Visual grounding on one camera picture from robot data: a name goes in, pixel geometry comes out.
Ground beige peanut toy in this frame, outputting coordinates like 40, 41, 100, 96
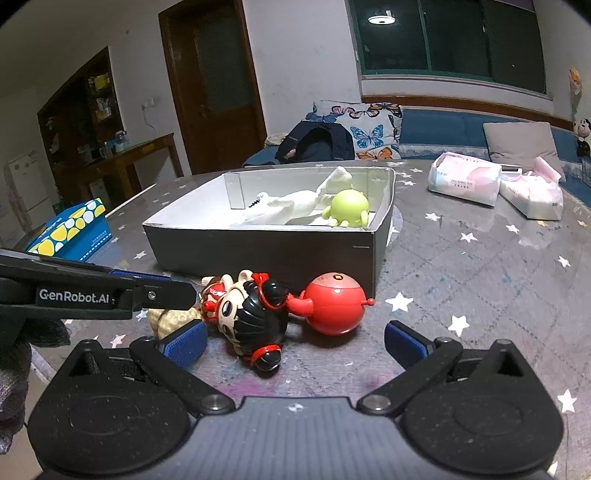
147, 307, 202, 339

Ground red-dressed doll figure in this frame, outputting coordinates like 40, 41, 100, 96
199, 269, 290, 374

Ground red round robot toy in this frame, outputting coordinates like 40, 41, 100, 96
286, 272, 375, 336

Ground grey gloved hand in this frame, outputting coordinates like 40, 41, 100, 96
0, 319, 70, 455

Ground blue yellow tissue box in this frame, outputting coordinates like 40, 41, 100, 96
25, 198, 112, 262

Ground white refrigerator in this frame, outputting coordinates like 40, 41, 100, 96
3, 150, 53, 230

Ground wooden side table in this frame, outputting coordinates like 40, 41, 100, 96
53, 133, 183, 203

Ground grey cardboard box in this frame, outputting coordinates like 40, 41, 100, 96
142, 162, 396, 296

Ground green octopus toy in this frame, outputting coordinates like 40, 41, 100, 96
322, 189, 370, 228

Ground dark shelf cabinet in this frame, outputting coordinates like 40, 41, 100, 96
37, 47, 123, 205

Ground white plush toy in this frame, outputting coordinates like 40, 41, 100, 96
242, 166, 353, 225

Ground opened pink tissue pack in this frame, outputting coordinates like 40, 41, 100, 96
500, 156, 564, 221

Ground blue sofa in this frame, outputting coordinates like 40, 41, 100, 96
242, 108, 591, 209

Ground grey cushion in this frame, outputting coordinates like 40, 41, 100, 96
483, 122, 566, 181

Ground butterfly print pillow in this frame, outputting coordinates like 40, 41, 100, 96
304, 100, 403, 161

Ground dark blue backpack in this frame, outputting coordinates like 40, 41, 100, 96
274, 121, 356, 164

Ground panda plush toy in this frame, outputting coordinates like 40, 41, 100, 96
574, 118, 591, 157

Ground dark wooden door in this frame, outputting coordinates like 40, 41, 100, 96
158, 0, 266, 174

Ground dark green window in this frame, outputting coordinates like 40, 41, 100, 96
349, 0, 547, 94

